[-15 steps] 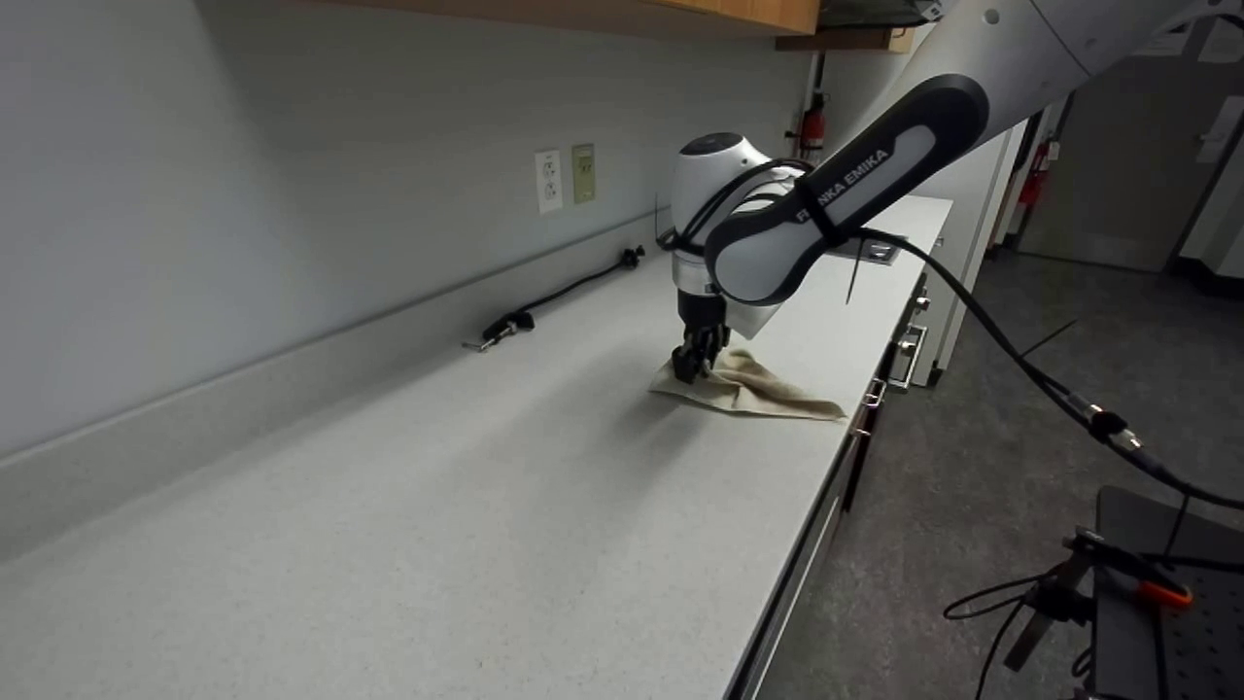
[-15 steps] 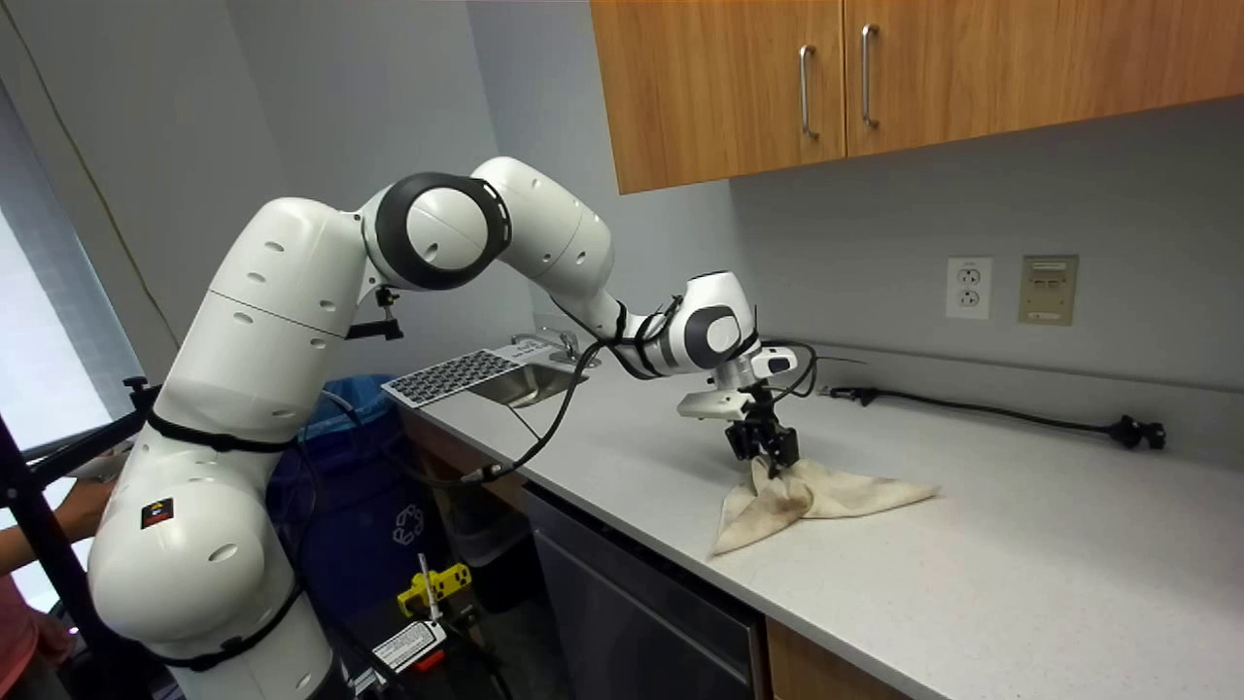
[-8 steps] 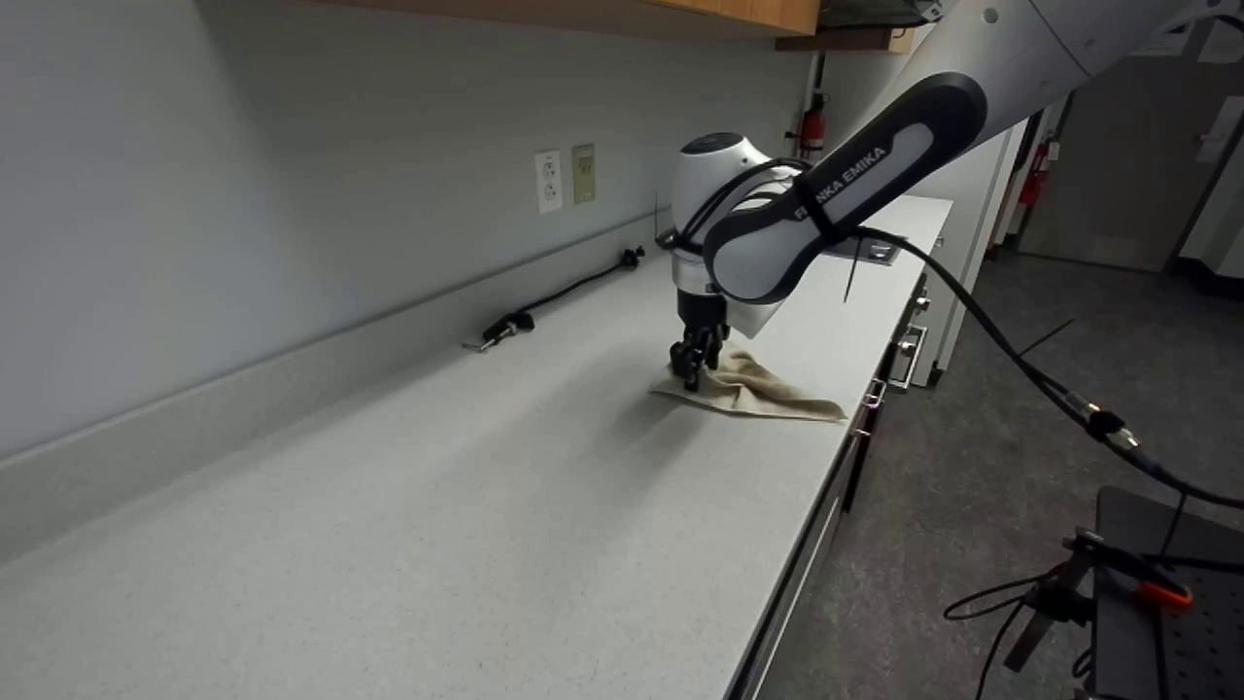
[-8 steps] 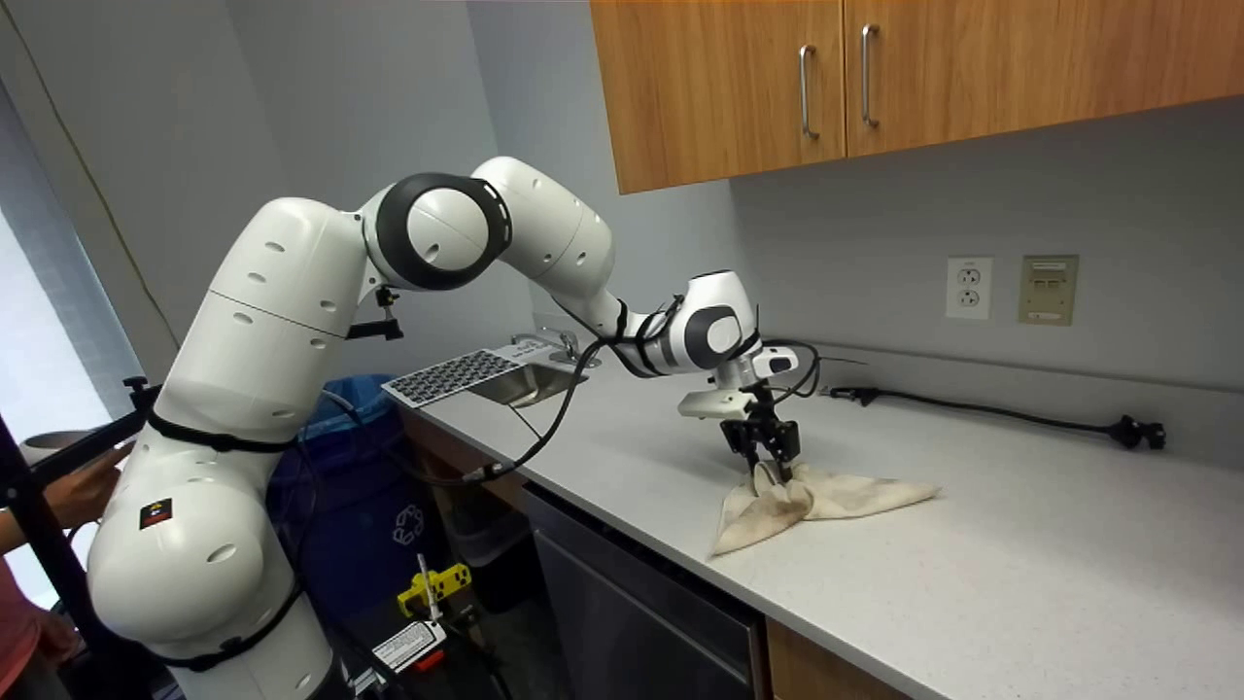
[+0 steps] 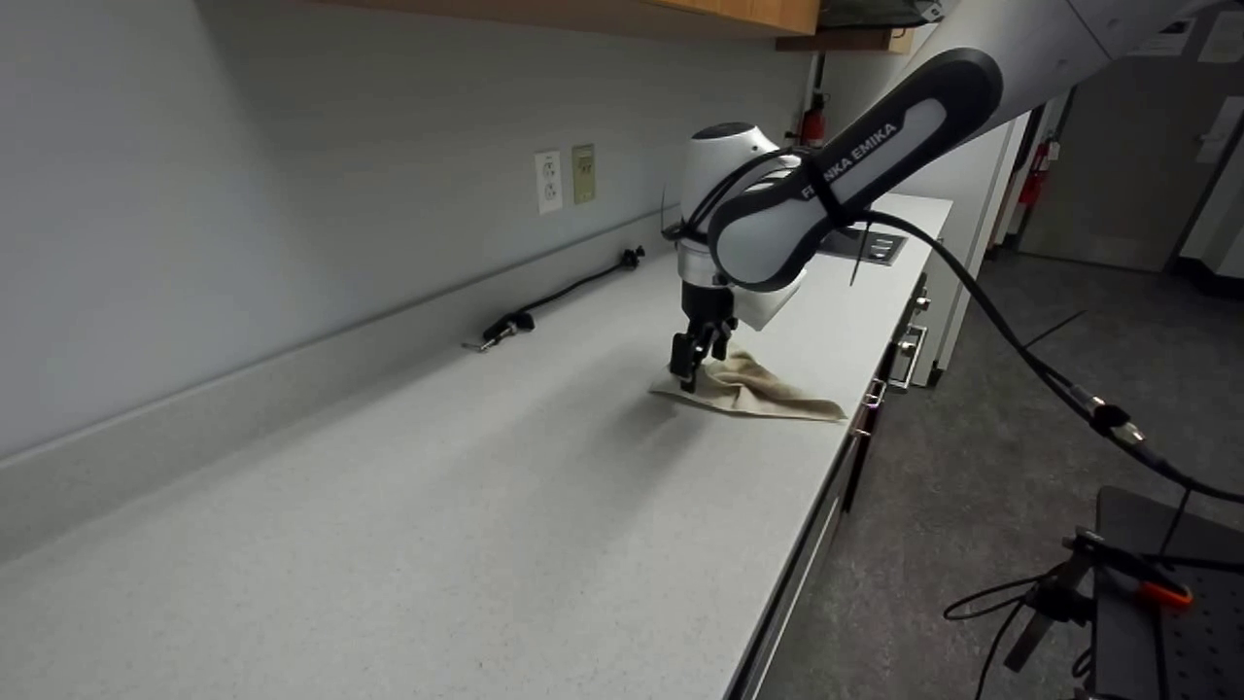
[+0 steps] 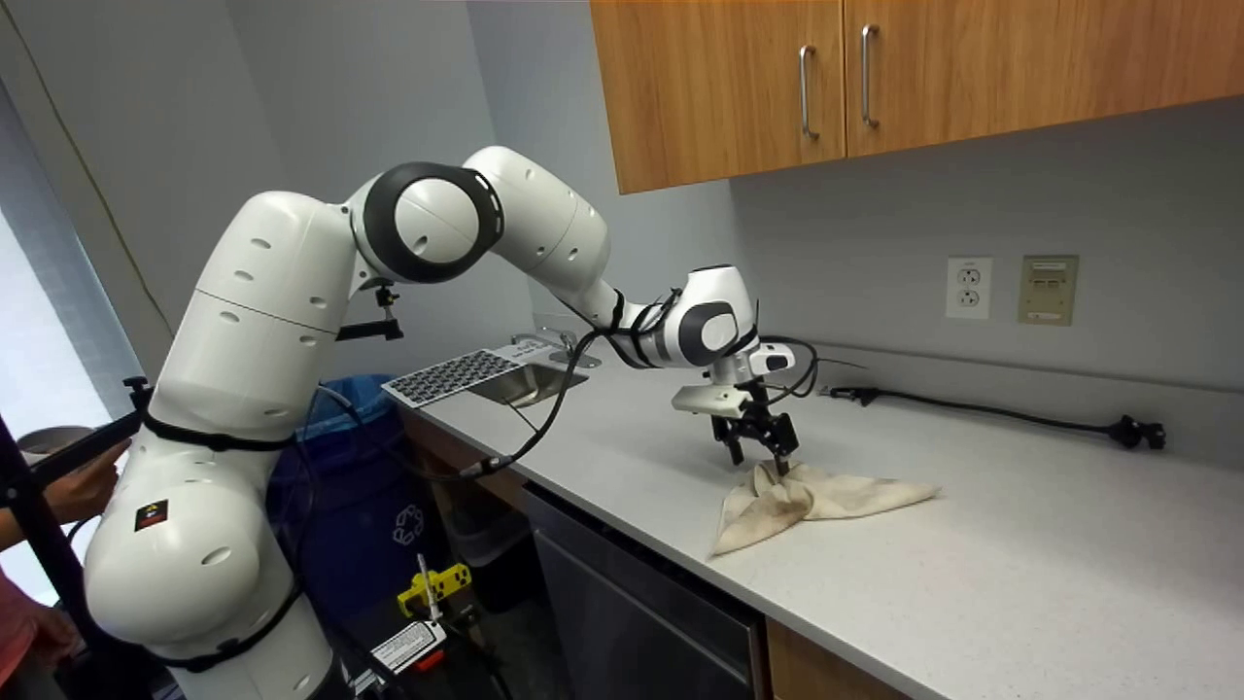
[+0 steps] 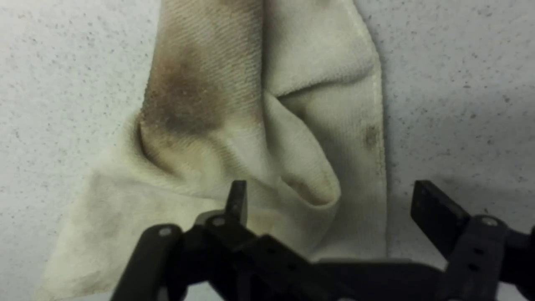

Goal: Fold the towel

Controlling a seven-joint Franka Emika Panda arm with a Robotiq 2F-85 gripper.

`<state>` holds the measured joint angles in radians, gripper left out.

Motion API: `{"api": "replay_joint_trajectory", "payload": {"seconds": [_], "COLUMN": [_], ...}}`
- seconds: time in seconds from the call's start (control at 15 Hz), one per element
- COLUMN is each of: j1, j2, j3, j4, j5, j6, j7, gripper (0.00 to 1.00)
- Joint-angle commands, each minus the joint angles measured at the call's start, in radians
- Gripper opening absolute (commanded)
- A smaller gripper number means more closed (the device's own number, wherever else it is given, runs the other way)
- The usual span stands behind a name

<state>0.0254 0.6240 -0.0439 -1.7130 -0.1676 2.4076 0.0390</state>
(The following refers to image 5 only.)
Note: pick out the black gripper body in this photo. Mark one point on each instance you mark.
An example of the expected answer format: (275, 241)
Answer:
(707, 313)

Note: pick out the beige stained towel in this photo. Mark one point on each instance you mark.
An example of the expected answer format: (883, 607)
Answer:
(764, 396)

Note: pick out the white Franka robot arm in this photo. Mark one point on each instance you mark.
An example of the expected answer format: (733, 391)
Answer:
(840, 168)

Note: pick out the dark steel dishwasher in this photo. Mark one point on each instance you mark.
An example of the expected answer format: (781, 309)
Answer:
(888, 376)

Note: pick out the white electrical outlet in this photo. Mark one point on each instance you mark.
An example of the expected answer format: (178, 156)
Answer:
(550, 182)

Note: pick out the wide wooden cabinet door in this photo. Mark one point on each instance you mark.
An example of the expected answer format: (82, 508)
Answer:
(646, 13)

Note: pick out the red fire extinguisher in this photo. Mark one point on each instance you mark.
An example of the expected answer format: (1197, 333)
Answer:
(1036, 175)

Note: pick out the beige wall plate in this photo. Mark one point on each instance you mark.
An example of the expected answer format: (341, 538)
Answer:
(584, 174)

